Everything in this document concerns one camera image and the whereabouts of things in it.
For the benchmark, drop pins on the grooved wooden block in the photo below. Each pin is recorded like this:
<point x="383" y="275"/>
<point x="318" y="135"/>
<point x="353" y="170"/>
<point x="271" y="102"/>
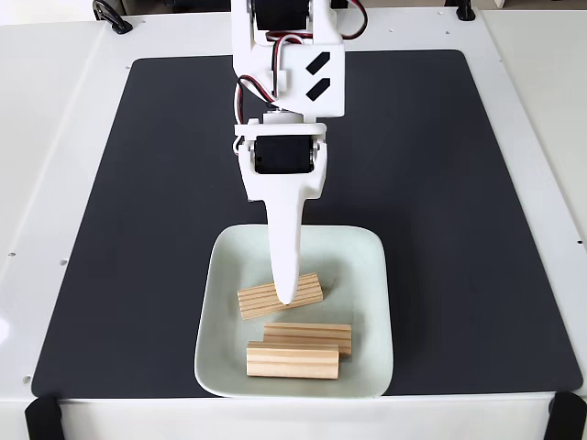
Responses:
<point x="293" y="362"/>
<point x="321" y="337"/>
<point x="307" y="291"/>

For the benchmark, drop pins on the pale green square plate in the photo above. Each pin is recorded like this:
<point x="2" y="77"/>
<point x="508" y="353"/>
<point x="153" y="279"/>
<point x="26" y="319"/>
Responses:
<point x="220" y="330"/>

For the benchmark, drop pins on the black rubber mat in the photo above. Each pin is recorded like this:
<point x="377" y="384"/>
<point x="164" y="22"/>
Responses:
<point x="137" y="275"/>

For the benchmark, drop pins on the black table clamp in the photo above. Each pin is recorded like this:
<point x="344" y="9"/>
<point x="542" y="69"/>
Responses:
<point x="465" y="11"/>
<point x="112" y="16"/>

